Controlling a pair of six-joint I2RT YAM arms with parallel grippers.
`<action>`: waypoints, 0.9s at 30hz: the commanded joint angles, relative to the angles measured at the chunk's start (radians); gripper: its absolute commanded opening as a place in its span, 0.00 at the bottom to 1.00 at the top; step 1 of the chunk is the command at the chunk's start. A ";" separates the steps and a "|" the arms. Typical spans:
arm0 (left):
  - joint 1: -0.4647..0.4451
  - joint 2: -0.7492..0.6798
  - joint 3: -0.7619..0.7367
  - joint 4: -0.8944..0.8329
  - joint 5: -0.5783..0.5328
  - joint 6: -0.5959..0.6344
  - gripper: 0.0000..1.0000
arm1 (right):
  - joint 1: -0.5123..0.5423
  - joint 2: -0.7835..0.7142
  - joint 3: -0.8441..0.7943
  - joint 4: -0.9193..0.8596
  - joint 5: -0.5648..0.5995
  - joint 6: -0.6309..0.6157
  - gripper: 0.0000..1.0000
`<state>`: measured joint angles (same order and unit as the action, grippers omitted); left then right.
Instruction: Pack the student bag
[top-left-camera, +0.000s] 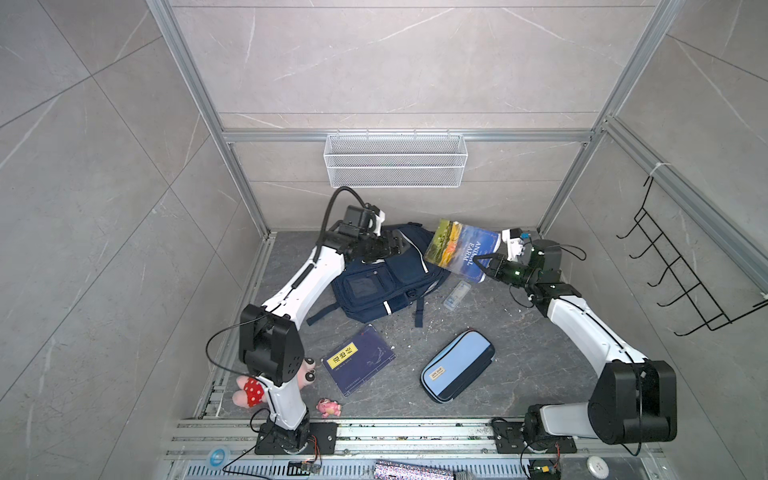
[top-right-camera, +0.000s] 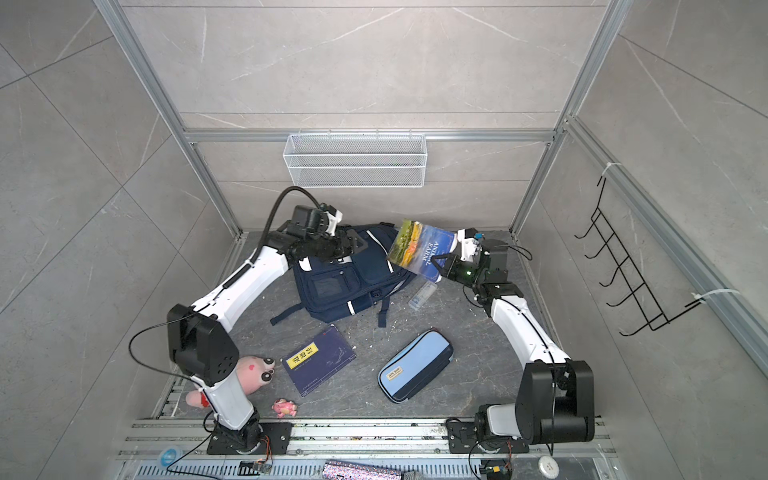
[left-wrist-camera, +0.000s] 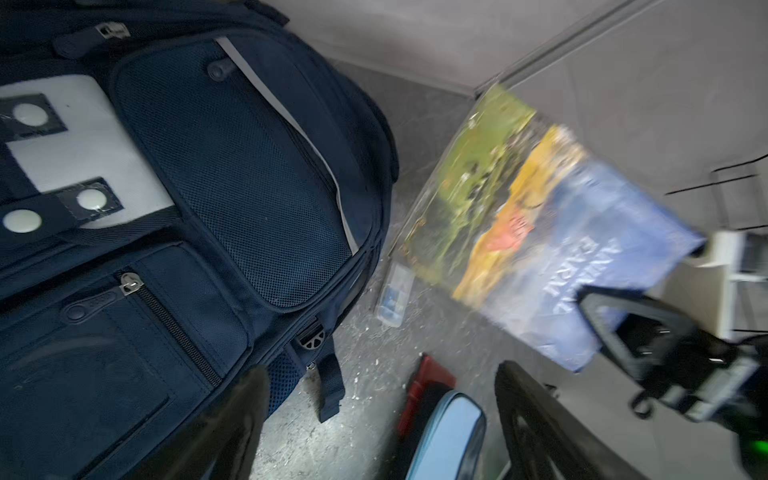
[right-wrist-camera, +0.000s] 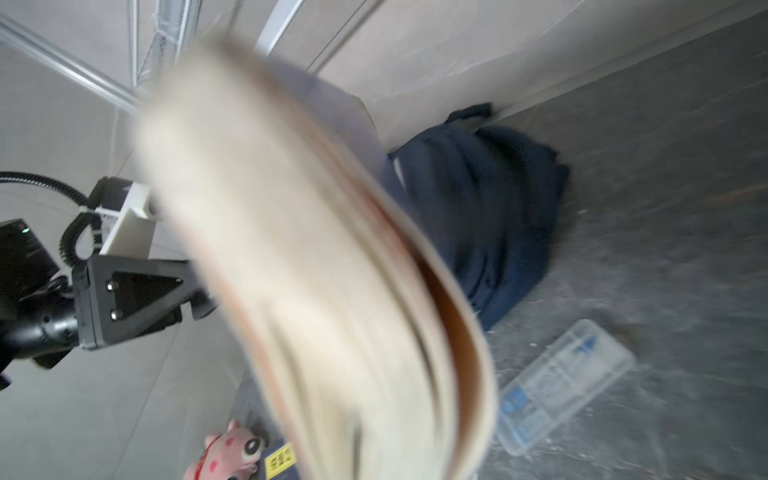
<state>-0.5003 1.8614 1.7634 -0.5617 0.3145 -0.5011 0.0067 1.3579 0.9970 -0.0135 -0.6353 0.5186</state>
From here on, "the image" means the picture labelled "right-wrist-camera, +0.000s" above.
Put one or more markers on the Animal Farm paperback book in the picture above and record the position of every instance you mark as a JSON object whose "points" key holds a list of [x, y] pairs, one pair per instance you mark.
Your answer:
{"points": [[365, 347]]}

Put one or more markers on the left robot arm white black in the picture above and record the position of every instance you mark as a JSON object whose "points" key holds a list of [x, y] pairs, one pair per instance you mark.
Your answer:
{"points": [[38, 316]]}

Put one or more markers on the dark purple notebook yellow label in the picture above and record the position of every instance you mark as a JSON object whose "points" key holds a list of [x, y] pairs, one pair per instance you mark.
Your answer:
{"points": [[278, 462]]}

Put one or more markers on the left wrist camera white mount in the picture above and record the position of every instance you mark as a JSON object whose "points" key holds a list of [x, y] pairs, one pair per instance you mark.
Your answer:
{"points": [[128, 216]]}

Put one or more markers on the navy blue student backpack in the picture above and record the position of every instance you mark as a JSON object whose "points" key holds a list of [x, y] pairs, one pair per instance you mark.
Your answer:
{"points": [[488, 198]]}

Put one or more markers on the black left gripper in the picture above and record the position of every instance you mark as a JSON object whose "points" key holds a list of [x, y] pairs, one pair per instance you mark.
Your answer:
{"points": [[118, 299]]}

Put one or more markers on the pink plush pig toy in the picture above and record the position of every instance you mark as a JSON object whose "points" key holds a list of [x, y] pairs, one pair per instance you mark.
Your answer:
{"points": [[233, 454]]}

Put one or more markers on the white wire mesh basket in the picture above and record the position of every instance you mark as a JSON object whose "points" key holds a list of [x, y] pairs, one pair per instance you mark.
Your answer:
{"points": [[157, 33]]}

